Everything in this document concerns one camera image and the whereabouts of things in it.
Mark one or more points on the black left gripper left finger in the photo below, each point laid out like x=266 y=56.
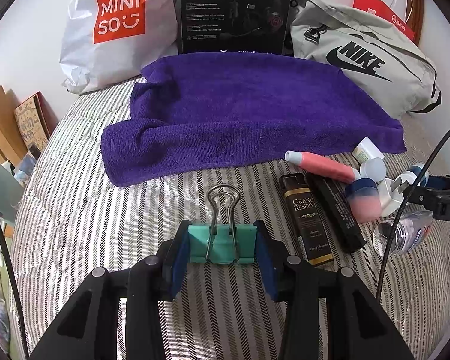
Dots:
x=87 y=326

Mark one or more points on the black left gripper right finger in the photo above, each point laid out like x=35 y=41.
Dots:
x=358 y=326

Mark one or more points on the blue white cylinder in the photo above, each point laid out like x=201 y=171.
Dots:
x=411 y=174

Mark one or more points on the clear pill bottle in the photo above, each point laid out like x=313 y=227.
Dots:
x=411 y=230

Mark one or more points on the white charger plug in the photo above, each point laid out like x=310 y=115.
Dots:
x=391 y=195

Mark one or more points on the black Grand Reserve lighter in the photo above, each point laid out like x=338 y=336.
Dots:
x=306 y=219

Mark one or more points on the teal binder clip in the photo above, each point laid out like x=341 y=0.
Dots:
x=222 y=243

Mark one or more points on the pink jar blue lid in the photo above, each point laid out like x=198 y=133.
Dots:
x=364 y=200

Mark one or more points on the white cream jar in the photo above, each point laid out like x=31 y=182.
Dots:
x=366 y=150

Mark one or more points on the pink tube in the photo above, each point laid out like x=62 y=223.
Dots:
x=322 y=166

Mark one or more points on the long black box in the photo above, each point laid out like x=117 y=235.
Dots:
x=337 y=210

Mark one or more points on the grey Nike bag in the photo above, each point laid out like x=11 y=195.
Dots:
x=373 y=53

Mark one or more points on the red paper bag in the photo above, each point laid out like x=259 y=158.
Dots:
x=383 y=10

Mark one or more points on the brown patterned box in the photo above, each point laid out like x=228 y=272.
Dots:
x=34 y=122

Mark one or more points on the purple towel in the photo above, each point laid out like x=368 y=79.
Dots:
x=212 y=110

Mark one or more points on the black headset box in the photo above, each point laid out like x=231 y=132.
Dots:
x=233 y=25

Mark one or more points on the white Miniso shopping bag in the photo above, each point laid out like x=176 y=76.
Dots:
x=108 y=41

